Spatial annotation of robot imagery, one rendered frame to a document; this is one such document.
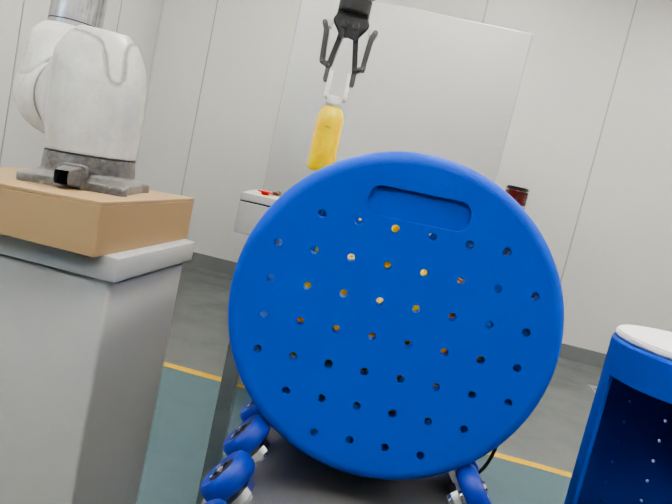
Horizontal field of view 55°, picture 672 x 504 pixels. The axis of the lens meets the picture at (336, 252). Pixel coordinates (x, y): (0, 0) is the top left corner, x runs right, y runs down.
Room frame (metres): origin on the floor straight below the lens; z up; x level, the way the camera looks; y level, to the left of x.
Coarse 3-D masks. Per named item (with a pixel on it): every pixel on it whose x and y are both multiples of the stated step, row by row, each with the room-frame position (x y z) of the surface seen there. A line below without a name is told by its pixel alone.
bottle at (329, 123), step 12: (324, 108) 1.54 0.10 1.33; (336, 108) 1.54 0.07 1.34; (324, 120) 1.53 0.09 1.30; (336, 120) 1.53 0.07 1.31; (324, 132) 1.53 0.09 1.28; (336, 132) 1.53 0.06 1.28; (312, 144) 1.54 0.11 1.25; (324, 144) 1.53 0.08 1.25; (336, 144) 1.54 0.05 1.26; (312, 156) 1.54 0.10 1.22; (324, 156) 1.53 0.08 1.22; (312, 168) 1.54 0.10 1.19
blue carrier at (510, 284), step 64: (320, 192) 0.53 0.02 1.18; (384, 192) 0.53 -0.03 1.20; (448, 192) 0.53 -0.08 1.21; (256, 256) 0.53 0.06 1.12; (320, 256) 0.53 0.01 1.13; (384, 256) 0.53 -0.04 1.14; (448, 256) 0.53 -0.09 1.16; (512, 256) 0.53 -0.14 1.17; (256, 320) 0.53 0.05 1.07; (320, 320) 0.53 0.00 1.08; (384, 320) 0.53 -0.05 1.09; (448, 320) 0.53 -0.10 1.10; (512, 320) 0.53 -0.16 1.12; (256, 384) 0.53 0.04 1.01; (320, 384) 0.53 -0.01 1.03; (384, 384) 0.53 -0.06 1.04; (448, 384) 0.53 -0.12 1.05; (512, 384) 0.53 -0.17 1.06; (320, 448) 0.53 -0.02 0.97; (384, 448) 0.53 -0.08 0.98; (448, 448) 0.53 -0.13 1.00
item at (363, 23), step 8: (344, 0) 1.52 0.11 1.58; (352, 0) 1.52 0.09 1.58; (360, 0) 1.52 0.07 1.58; (368, 0) 1.53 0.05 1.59; (344, 8) 1.52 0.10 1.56; (352, 8) 1.52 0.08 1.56; (360, 8) 1.52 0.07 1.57; (368, 8) 1.53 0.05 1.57; (336, 16) 1.54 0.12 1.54; (344, 16) 1.54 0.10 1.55; (352, 16) 1.54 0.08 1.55; (360, 16) 1.54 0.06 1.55; (368, 16) 1.54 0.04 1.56; (336, 24) 1.54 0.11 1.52; (352, 24) 1.54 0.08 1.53; (360, 24) 1.54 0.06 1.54; (368, 24) 1.54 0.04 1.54; (352, 32) 1.54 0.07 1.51; (360, 32) 1.54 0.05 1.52
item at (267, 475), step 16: (272, 432) 0.64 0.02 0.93; (272, 448) 0.60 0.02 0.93; (288, 448) 0.61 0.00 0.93; (256, 464) 0.56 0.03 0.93; (272, 464) 0.57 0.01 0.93; (288, 464) 0.57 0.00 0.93; (304, 464) 0.58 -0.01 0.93; (320, 464) 0.59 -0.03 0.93; (256, 480) 0.53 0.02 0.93; (272, 480) 0.54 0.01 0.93; (288, 480) 0.54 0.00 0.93; (304, 480) 0.55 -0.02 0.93; (320, 480) 0.56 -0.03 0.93; (336, 480) 0.56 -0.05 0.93; (352, 480) 0.57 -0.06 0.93; (368, 480) 0.58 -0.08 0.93; (384, 480) 0.58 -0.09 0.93; (400, 480) 0.59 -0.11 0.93; (416, 480) 0.60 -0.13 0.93; (432, 480) 0.61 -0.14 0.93; (448, 480) 0.61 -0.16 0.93; (256, 496) 0.51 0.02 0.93; (272, 496) 0.51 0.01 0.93; (288, 496) 0.52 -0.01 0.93; (304, 496) 0.52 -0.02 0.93; (320, 496) 0.53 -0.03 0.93; (336, 496) 0.53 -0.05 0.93; (352, 496) 0.54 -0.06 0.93; (368, 496) 0.55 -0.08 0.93; (384, 496) 0.55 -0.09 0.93; (400, 496) 0.56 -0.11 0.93; (416, 496) 0.57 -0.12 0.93; (432, 496) 0.57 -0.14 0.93
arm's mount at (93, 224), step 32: (0, 192) 0.95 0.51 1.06; (32, 192) 0.95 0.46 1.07; (64, 192) 0.98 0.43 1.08; (96, 192) 1.06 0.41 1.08; (160, 192) 1.28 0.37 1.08; (0, 224) 0.95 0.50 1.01; (32, 224) 0.94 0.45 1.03; (64, 224) 0.94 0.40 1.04; (96, 224) 0.93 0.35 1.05; (128, 224) 1.02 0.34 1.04; (160, 224) 1.15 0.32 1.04; (96, 256) 0.94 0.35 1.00
